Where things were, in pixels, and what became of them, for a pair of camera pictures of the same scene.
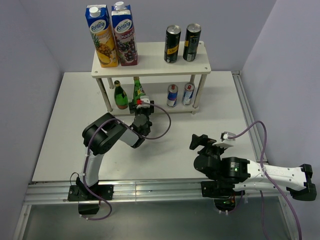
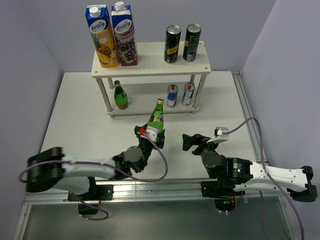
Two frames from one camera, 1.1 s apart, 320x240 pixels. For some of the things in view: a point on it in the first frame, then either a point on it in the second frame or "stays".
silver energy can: (172, 97) stays
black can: (191, 42) stays
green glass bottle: (120, 97) stays
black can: (172, 44) stays
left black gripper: (133, 109) → (159, 143)
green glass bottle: (138, 91) → (156, 120)
